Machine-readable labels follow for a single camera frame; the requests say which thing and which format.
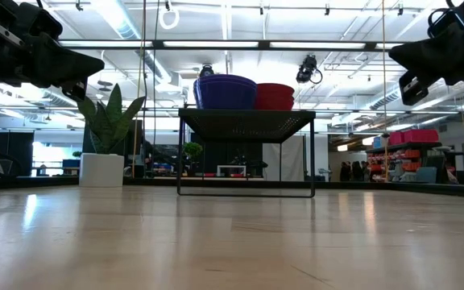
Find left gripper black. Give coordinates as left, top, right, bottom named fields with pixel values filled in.
left=0, top=0, right=105, bottom=102

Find blue mini bowl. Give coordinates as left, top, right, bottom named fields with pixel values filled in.
left=193, top=80, right=257, bottom=110
left=193, top=77, right=258, bottom=85
left=193, top=73, right=258, bottom=81

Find red storage bins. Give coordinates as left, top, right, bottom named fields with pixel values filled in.
left=387, top=128, right=440, bottom=146

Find shelf with orange bins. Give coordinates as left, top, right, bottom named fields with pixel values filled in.
left=365, top=140, right=445, bottom=183

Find snake plant in white pot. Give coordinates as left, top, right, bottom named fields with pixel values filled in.
left=77, top=83, right=147, bottom=189

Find small green potted plant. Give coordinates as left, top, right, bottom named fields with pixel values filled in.
left=182, top=141, right=204, bottom=176

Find white backdrop panel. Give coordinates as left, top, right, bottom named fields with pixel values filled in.
left=262, top=135, right=305, bottom=182

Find black perforated metal rack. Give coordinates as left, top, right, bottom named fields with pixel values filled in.
left=176, top=107, right=317, bottom=199

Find small white table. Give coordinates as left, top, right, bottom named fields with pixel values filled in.
left=216, top=164, right=247, bottom=178

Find thin hanging cord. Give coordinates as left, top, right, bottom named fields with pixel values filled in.
left=380, top=0, right=389, bottom=182

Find white hanging ring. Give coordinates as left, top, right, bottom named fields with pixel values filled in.
left=159, top=7, right=180, bottom=31

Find black ceiling camera with cable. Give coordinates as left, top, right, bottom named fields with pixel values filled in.
left=295, top=55, right=324, bottom=85

